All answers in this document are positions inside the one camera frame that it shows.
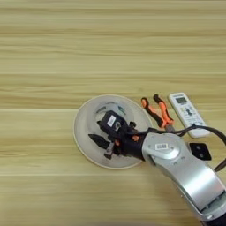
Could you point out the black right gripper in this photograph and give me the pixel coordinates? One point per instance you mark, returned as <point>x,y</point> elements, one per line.
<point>131,145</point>

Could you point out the orange black needle-nose pliers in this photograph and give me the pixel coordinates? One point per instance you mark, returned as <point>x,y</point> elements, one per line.
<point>164,114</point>

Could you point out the white remote control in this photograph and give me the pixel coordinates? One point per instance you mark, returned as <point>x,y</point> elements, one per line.
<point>186,111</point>

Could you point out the black box white label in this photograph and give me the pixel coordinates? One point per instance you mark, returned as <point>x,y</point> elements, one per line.
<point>105,123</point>

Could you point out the round white plate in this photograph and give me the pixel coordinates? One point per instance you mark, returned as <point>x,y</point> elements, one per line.
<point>84,132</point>

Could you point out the black square white-framed device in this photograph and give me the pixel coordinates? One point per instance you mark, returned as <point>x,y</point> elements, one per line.
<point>200,151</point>

